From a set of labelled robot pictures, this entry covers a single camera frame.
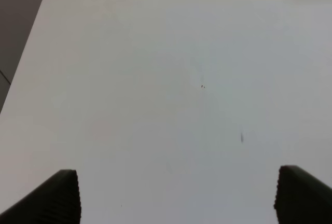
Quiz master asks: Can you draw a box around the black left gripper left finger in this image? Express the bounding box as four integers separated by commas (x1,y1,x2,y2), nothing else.
1,170,81,223

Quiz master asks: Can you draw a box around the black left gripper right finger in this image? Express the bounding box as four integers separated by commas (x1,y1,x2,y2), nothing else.
274,165,331,223

